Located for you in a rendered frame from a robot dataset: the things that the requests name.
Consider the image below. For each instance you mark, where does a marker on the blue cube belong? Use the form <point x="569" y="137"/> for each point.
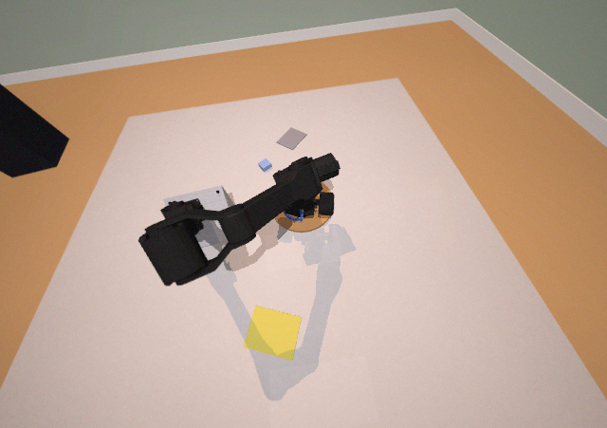
<point x="264" y="164"/>

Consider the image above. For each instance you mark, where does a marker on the round tan bead board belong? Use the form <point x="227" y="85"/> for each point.
<point x="309" y="223"/>

